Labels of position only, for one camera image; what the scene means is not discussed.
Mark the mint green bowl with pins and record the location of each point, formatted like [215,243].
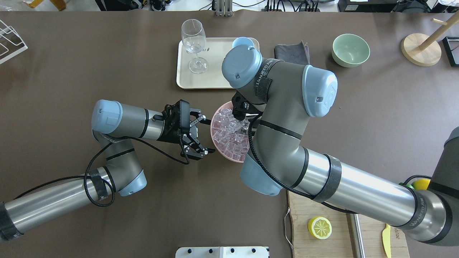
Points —
[349,50]

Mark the black glass holder tray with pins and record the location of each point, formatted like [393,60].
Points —
[450,44]

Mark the bamboo cutting board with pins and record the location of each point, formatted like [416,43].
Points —
[340,243]

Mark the steel muddler black tip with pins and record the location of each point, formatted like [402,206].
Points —
[356,236]

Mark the wooden mug tree stand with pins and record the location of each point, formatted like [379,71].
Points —
[424,50]

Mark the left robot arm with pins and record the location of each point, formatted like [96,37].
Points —
[114,169]

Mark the halved lemon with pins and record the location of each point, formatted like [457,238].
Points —
[320,227]

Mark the folded grey cloth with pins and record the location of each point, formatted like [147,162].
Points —
[293,53]

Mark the white wire cup rack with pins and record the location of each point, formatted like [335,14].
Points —
[11,43]

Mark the cream rabbit serving tray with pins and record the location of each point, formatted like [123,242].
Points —
[230,64]

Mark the green lime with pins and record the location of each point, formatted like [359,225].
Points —
[408,185]

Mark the light blue plastic cup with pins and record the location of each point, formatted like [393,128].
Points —
[242,41]

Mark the clear wine glass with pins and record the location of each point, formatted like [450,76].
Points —
[194,41]

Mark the pink bowl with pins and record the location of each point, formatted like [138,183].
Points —
[215,138]

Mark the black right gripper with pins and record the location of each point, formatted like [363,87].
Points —
[238,106]

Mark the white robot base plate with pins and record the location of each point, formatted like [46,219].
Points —
[223,252]

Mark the yellow plastic knife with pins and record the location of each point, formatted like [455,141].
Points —
[386,240]

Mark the upper yellow lemon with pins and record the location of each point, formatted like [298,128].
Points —
[421,184]

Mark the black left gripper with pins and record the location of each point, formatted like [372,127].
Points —
[169,135]

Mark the pile of clear ice cubes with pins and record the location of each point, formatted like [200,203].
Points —
[231,138]

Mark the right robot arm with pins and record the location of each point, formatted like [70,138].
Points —
[287,96]

